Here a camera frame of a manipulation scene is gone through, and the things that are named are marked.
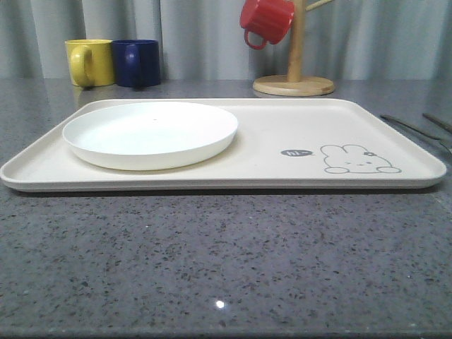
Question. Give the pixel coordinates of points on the beige rabbit serving tray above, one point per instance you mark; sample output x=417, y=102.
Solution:
x=280, y=144

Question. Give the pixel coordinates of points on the white round plate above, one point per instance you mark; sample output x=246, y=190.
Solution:
x=150, y=135

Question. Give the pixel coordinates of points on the silver metal fork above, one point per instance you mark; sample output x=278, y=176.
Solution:
x=445, y=143

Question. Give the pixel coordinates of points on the silver metal chopstick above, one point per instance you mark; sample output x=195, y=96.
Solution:
x=441, y=123

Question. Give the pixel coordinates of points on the red ribbed mug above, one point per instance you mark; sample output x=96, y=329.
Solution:
x=266, y=21

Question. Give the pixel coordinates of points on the wooden mug tree stand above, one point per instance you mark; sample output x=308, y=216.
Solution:
x=294, y=83

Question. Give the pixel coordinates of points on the dark blue mug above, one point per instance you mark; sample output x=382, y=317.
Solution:
x=136, y=63

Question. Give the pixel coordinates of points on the yellow mug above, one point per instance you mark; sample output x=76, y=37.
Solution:
x=90, y=62

